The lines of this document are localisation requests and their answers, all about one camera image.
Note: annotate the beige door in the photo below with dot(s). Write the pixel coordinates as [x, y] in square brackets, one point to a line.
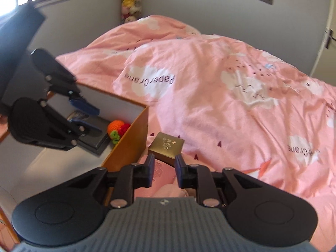
[324, 67]

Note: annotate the orange cardboard storage box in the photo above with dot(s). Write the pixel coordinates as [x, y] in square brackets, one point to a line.
[74, 162]

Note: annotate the gold gift box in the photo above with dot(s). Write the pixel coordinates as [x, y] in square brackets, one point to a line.
[166, 147]

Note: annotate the clear tube of plush toys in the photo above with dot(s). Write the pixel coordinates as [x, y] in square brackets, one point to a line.
[130, 0]

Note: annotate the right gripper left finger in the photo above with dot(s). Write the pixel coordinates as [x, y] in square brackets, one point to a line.
[129, 178]

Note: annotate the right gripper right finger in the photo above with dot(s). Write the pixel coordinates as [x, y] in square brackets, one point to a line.
[199, 178]

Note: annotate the orange red crochet fruit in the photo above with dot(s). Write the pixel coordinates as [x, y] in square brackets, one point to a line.
[116, 130]

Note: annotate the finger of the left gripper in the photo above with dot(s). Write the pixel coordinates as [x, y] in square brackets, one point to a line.
[36, 123]
[61, 81]

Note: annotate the black door handle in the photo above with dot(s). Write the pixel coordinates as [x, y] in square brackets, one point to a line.
[329, 39]

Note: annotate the pink printed duvet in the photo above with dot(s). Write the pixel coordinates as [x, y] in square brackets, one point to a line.
[232, 104]

